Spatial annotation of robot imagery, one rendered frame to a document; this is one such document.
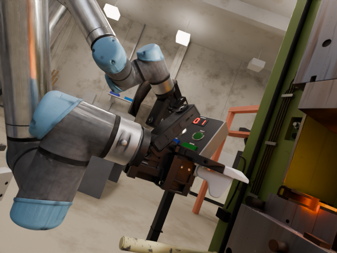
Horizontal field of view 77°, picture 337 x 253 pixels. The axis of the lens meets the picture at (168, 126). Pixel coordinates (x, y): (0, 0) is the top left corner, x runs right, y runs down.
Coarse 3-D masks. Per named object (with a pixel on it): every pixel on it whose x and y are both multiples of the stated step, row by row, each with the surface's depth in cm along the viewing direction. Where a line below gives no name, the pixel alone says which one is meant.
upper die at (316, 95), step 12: (312, 84) 69; (324, 84) 65; (336, 84) 62; (312, 96) 67; (324, 96) 64; (336, 96) 61; (300, 108) 70; (312, 108) 66; (324, 108) 63; (336, 108) 60; (324, 120) 71; (336, 120) 68; (336, 132) 78
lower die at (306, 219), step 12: (276, 204) 64; (288, 204) 61; (276, 216) 63; (288, 216) 60; (300, 216) 57; (312, 216) 55; (324, 216) 53; (336, 216) 50; (300, 228) 56; (312, 228) 54; (324, 228) 52; (336, 228) 50; (324, 240) 51; (336, 240) 50
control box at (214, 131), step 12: (204, 120) 101; (216, 120) 99; (192, 132) 99; (204, 132) 96; (216, 132) 93; (228, 132) 100; (180, 144) 95; (192, 144) 93; (204, 144) 90; (216, 144) 95; (204, 156) 89
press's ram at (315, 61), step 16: (336, 0) 73; (320, 16) 76; (336, 16) 71; (320, 32) 74; (336, 32) 69; (320, 48) 71; (336, 48) 66; (304, 64) 75; (320, 64) 69; (336, 64) 64; (304, 80) 72; (320, 80) 67
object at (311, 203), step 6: (282, 186) 54; (288, 192) 53; (294, 192) 52; (300, 192) 53; (288, 198) 51; (294, 198) 53; (300, 198) 54; (306, 198) 55; (312, 198) 55; (300, 204) 53; (306, 204) 55; (312, 204) 55; (318, 204) 56; (324, 204) 57; (312, 210) 54
